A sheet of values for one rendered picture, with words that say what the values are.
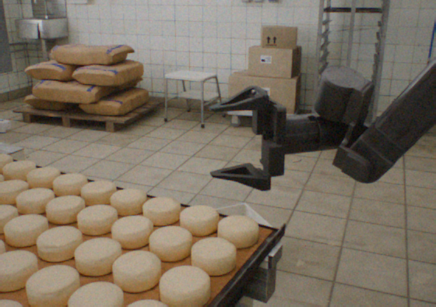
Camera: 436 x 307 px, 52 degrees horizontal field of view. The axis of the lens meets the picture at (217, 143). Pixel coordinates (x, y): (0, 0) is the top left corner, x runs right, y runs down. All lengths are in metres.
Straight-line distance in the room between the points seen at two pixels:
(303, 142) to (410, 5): 3.61
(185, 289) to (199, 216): 0.15
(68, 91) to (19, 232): 3.65
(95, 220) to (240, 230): 0.18
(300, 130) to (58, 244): 0.35
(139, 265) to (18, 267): 0.12
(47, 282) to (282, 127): 0.35
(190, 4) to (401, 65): 2.05
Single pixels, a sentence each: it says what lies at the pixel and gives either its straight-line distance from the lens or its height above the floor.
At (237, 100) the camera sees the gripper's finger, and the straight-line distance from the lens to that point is 0.64.
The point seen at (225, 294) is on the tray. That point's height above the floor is 0.92.
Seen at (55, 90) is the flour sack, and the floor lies 0.34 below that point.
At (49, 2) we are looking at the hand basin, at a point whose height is 1.06.
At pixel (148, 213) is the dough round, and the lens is 0.59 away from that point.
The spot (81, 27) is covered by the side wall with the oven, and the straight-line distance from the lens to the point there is 5.31.
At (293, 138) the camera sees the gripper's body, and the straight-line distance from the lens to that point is 0.64.
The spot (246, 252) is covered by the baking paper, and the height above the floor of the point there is 0.90.
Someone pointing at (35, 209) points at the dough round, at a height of 0.91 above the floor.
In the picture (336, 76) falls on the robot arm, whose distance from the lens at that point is 0.64.
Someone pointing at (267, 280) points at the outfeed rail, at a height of 0.87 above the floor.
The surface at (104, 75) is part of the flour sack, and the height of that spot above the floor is 0.50.
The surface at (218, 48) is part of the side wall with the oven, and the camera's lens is 4.54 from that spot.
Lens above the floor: 1.19
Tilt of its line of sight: 19 degrees down
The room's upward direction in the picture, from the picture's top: straight up
